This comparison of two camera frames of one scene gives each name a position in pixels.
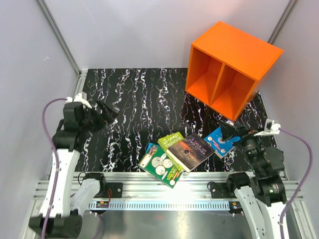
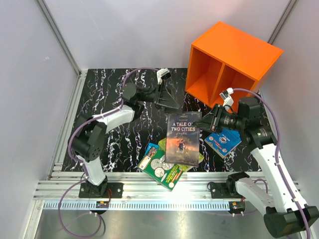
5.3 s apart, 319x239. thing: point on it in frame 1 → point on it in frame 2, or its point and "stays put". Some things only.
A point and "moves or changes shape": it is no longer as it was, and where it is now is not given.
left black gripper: (108, 115) → (163, 96)
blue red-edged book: (221, 148) stays put
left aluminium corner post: (61, 37) stays put
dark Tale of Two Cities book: (191, 152) moves or changes shape
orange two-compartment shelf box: (226, 66) stays put
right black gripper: (229, 130) → (215, 115)
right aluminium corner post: (283, 20) stays put
